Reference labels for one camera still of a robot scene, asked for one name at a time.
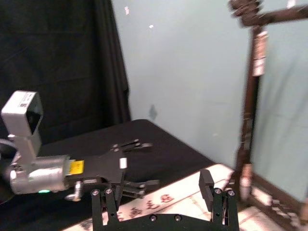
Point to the black table cloth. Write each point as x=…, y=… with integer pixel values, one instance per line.
x=79, y=144

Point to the black hanging curtain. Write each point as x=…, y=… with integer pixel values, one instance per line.
x=60, y=60

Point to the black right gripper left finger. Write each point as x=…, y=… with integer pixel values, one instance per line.
x=109, y=204

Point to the dark brown wooden stand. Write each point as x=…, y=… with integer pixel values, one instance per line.
x=252, y=108

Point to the pale box with red print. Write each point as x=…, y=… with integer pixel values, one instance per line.
x=183, y=199

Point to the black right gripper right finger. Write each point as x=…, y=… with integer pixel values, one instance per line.
x=206, y=187

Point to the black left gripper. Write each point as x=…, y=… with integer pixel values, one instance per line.
x=101, y=168

